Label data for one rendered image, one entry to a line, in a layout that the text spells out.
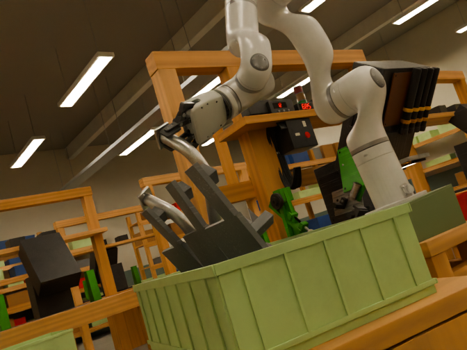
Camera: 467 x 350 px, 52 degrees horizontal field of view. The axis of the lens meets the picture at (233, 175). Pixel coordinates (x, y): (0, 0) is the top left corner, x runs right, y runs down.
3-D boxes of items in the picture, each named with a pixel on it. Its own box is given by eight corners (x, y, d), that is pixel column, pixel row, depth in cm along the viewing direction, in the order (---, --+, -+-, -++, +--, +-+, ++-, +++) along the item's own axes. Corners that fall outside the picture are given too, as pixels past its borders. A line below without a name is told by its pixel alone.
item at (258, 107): (274, 112, 239) (269, 98, 240) (251, 114, 230) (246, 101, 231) (265, 117, 245) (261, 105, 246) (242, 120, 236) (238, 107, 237)
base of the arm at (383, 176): (440, 187, 140) (413, 130, 143) (397, 205, 130) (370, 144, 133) (395, 204, 156) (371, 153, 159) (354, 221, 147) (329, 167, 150)
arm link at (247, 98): (246, 101, 113) (235, 121, 121) (282, 77, 120) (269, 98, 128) (223, 76, 115) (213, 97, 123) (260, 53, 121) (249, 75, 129)
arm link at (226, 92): (219, 111, 124) (211, 117, 122) (214, 80, 118) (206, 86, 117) (242, 121, 119) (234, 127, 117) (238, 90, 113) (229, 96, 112)
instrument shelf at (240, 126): (370, 109, 273) (367, 102, 274) (246, 123, 221) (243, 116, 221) (339, 125, 293) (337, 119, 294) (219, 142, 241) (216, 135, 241)
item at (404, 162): (431, 158, 216) (428, 151, 216) (410, 163, 206) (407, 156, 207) (366, 182, 247) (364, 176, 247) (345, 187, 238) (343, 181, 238)
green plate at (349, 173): (374, 187, 216) (367, 144, 222) (361, 186, 212) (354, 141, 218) (355, 194, 226) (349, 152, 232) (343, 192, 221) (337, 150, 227)
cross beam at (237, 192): (381, 167, 297) (377, 153, 298) (208, 208, 221) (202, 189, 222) (375, 169, 301) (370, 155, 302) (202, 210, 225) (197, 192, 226)
